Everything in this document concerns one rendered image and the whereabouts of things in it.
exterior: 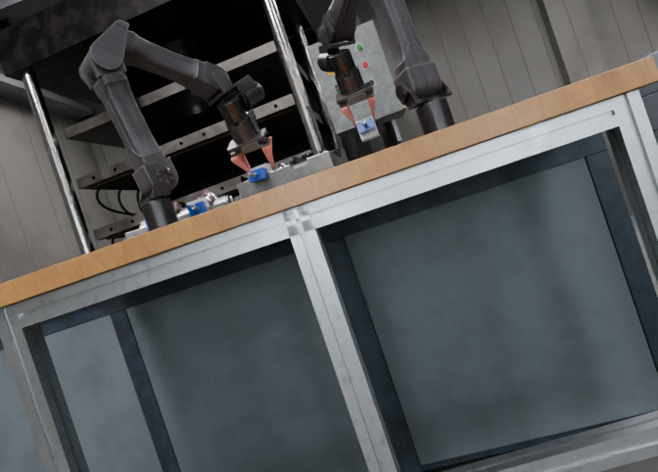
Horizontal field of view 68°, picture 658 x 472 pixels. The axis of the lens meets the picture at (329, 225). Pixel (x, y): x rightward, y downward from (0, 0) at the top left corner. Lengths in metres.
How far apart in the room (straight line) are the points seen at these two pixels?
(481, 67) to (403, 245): 3.48
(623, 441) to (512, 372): 0.38
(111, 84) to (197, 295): 0.57
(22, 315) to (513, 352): 1.04
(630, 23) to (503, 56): 1.05
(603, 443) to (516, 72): 3.92
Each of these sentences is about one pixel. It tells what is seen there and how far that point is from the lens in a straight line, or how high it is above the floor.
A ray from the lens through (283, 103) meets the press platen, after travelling 2.14.
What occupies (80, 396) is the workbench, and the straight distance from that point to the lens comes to 1.61.
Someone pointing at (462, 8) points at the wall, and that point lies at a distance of 4.70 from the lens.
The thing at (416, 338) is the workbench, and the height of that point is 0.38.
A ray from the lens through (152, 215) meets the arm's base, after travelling 1.05.
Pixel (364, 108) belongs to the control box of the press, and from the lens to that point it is 2.13.
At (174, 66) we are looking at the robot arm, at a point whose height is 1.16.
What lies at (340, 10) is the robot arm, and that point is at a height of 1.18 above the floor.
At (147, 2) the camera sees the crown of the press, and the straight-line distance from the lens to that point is 2.37.
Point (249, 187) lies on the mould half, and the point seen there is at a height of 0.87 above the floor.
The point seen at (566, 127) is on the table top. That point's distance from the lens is 0.88.
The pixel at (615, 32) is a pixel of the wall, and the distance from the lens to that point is 4.98.
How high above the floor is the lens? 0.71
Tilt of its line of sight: level
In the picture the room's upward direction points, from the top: 19 degrees counter-clockwise
